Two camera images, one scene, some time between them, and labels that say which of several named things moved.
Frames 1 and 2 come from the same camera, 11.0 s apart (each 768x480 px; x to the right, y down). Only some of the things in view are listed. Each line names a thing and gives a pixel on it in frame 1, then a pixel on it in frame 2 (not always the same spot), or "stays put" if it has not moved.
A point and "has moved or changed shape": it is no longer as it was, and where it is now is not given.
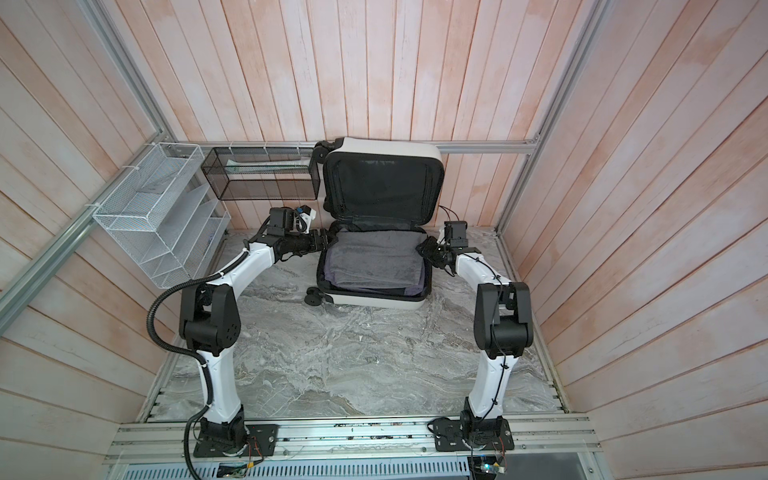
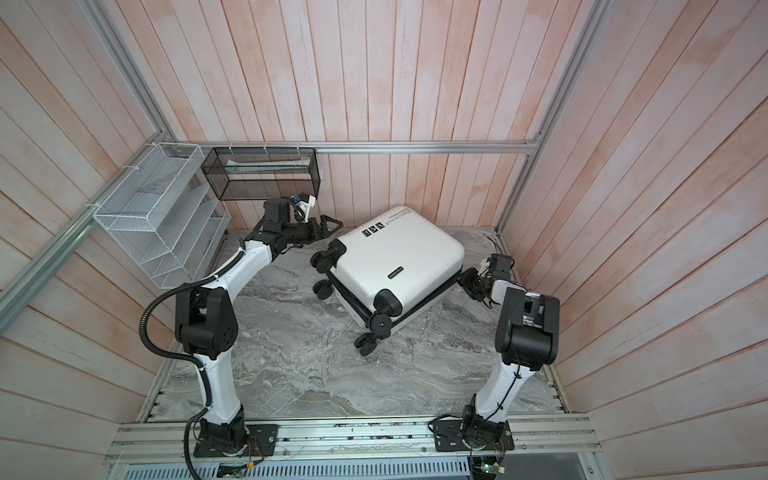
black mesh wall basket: (263, 173) stays put
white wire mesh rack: (168, 210) stays put
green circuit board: (492, 468) stays put
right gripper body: (435, 252) → (473, 282)
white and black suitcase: (379, 195) has moved or changed shape
